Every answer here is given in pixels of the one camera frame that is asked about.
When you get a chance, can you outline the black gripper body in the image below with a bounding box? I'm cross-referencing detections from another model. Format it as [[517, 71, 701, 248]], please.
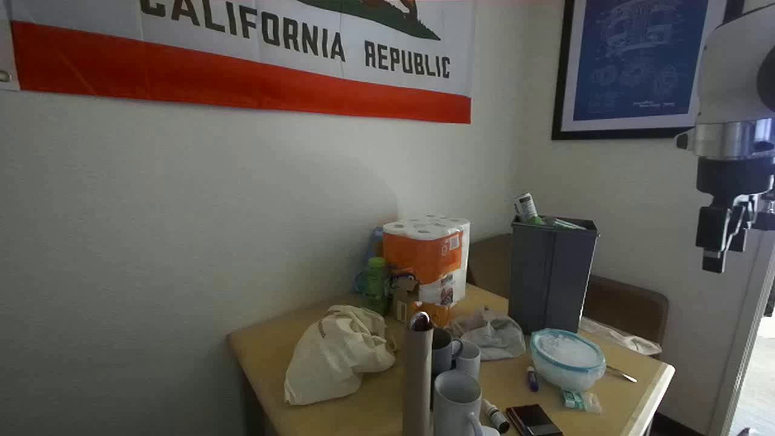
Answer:
[[696, 195, 759, 275]]

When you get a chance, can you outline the white towel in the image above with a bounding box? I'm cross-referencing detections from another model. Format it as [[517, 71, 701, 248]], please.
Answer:
[[451, 311, 525, 362]]

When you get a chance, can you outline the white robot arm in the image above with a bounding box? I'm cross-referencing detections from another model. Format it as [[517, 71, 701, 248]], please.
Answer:
[[676, 6, 775, 275]]

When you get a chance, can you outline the small white mug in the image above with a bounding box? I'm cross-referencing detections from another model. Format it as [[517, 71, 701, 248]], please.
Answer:
[[454, 343, 483, 379]]

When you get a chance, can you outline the paper towel roll pack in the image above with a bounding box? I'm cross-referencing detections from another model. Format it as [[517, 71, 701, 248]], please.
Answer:
[[383, 215, 471, 309]]

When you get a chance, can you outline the dark grey mug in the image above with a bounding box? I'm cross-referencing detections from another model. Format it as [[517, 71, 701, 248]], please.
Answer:
[[431, 329, 454, 374]]

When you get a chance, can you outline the large white mug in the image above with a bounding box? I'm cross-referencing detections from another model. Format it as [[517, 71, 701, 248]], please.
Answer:
[[434, 372, 483, 436]]

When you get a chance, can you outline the grey storage bin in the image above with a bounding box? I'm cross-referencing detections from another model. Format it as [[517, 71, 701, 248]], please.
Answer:
[[508, 219, 598, 332]]

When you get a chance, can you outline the framed blue blueprint poster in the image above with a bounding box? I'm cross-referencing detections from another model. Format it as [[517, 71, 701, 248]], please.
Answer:
[[552, 0, 747, 142]]

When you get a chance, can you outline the white supplement bottle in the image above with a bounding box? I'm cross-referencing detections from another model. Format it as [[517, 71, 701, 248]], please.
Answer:
[[517, 195, 541, 224]]

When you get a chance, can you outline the glass bowl with blue rim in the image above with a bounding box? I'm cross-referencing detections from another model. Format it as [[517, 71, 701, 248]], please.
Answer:
[[530, 329, 605, 391]]

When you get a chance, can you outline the black phone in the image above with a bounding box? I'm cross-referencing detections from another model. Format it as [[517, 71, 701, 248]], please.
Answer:
[[506, 404, 564, 436]]

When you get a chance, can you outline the green bottle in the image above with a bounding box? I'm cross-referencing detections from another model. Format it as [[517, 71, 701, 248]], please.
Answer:
[[363, 258, 391, 312]]

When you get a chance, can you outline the California Republic flag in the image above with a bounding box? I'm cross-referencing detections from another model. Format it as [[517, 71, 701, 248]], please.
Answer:
[[0, 0, 478, 123]]

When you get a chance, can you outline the cream canvas bag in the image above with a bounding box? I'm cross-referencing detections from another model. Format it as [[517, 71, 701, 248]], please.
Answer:
[[283, 306, 394, 404]]

